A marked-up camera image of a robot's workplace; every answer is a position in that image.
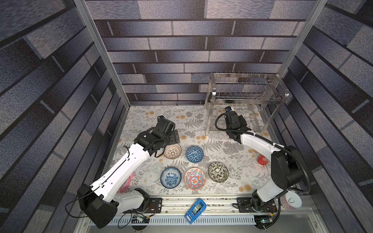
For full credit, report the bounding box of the white lattice pattern bowl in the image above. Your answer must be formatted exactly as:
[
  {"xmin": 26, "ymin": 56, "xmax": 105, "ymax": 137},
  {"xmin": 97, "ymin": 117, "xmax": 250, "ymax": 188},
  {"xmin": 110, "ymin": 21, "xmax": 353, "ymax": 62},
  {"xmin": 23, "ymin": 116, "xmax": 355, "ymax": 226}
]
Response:
[{"xmin": 164, "ymin": 144, "xmax": 182, "ymax": 159}]

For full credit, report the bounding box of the red blue floral bowl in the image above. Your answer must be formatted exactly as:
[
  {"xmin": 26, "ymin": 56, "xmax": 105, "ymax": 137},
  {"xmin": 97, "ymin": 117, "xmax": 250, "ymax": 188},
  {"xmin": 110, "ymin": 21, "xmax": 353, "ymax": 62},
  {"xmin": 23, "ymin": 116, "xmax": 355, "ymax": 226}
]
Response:
[{"xmin": 184, "ymin": 168, "xmax": 206, "ymax": 191}]

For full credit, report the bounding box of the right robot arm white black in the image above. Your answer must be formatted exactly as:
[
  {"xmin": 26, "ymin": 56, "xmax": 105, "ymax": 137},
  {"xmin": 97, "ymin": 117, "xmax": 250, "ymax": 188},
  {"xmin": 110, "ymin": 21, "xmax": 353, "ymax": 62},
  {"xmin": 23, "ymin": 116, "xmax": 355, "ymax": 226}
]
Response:
[{"xmin": 215, "ymin": 106, "xmax": 311, "ymax": 212}]

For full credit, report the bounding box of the pink alarm clock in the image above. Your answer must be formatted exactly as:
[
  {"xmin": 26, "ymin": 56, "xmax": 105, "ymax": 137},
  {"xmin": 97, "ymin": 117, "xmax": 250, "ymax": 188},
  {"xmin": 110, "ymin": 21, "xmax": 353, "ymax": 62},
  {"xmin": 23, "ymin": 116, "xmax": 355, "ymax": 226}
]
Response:
[{"xmin": 117, "ymin": 172, "xmax": 135, "ymax": 194}]

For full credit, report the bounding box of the black white floral bowl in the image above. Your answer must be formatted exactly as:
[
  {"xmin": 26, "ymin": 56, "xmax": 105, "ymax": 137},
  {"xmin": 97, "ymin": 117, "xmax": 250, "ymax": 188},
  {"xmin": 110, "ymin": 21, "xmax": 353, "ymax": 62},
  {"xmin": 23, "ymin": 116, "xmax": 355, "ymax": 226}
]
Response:
[{"xmin": 208, "ymin": 162, "xmax": 229, "ymax": 183}]

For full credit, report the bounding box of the aluminium rail frame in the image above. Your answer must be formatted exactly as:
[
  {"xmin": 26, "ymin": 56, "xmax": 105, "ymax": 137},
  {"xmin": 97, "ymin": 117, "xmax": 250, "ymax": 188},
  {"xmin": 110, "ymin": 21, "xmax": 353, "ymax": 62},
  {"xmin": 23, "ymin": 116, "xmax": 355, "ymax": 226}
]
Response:
[{"xmin": 74, "ymin": 195, "xmax": 329, "ymax": 233}]

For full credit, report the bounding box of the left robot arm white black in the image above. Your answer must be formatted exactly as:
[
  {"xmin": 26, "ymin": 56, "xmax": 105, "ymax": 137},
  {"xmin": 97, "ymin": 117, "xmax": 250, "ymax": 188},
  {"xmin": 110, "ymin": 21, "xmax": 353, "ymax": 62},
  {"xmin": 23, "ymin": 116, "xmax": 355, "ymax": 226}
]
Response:
[{"xmin": 77, "ymin": 116, "xmax": 180, "ymax": 229}]

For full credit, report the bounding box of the blue dotted pattern bowl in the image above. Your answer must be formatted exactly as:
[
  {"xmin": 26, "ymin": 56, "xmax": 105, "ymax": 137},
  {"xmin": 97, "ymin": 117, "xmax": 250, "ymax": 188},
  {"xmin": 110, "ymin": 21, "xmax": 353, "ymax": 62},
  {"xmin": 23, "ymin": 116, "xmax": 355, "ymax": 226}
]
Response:
[{"xmin": 186, "ymin": 145, "xmax": 204, "ymax": 163}]

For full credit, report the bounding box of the red soda can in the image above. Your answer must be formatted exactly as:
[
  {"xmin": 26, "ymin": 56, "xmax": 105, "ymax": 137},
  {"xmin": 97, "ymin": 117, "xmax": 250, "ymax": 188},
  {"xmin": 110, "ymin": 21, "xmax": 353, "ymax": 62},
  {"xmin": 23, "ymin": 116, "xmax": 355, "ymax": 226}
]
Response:
[{"xmin": 257, "ymin": 154, "xmax": 269, "ymax": 166}]

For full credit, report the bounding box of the blue handheld meter device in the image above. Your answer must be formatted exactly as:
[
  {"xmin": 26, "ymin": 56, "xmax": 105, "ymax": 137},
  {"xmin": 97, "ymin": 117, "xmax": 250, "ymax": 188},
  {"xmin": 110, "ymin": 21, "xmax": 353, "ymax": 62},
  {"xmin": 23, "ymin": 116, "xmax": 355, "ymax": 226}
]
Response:
[{"xmin": 185, "ymin": 199, "xmax": 207, "ymax": 224}]

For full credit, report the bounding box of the blue floral rim bowl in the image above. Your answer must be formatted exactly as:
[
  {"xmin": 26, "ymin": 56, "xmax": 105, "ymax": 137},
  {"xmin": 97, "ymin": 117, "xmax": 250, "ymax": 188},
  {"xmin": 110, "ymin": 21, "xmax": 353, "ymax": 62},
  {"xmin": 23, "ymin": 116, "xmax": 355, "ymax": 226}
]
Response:
[{"xmin": 160, "ymin": 167, "xmax": 182, "ymax": 189}]

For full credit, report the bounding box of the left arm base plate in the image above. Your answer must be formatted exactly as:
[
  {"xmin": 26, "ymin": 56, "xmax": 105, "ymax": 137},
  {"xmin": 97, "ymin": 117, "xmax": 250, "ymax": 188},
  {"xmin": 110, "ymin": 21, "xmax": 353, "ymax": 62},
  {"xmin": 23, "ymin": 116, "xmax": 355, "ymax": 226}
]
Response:
[{"xmin": 144, "ymin": 198, "xmax": 163, "ymax": 214}]

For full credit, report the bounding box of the steel two-tier dish rack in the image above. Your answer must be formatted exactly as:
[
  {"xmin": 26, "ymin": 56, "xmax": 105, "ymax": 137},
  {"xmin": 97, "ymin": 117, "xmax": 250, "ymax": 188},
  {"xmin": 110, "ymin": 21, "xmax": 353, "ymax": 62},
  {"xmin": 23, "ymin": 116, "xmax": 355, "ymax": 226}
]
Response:
[{"xmin": 204, "ymin": 73, "xmax": 290, "ymax": 135}]

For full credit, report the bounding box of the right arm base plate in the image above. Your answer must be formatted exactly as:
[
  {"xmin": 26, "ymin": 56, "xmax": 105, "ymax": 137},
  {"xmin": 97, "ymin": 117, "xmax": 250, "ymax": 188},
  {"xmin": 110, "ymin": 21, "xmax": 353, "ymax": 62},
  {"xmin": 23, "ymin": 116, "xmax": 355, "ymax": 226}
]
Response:
[{"xmin": 232, "ymin": 197, "xmax": 277, "ymax": 214}]

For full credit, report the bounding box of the floral table mat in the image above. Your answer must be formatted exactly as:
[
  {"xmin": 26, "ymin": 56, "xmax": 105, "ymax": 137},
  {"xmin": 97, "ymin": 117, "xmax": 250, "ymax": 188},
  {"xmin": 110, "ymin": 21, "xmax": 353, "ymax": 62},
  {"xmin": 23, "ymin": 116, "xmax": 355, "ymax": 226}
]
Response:
[{"xmin": 112, "ymin": 105, "xmax": 271, "ymax": 196}]

